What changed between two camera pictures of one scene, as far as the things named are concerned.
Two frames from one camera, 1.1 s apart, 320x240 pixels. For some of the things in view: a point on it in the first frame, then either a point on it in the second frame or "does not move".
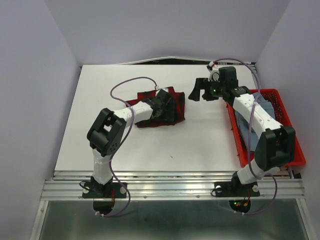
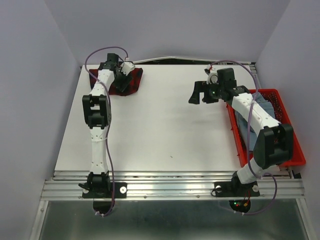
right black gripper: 200,84 does not move
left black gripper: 167,115 -> 120,86
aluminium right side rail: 252,65 does not move
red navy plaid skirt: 179,107 -> 135,73
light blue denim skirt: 243,129 does not move
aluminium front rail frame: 173,186 does not move
